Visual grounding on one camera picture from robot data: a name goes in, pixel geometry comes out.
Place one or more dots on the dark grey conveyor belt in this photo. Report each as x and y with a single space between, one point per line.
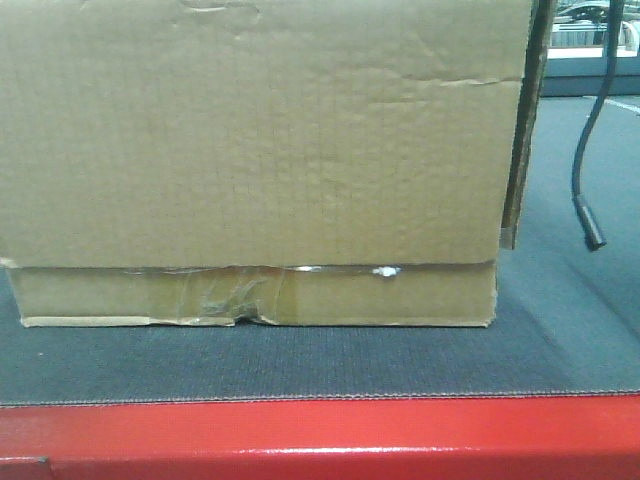
567 319

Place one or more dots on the brown cardboard carton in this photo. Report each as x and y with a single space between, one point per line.
321 163

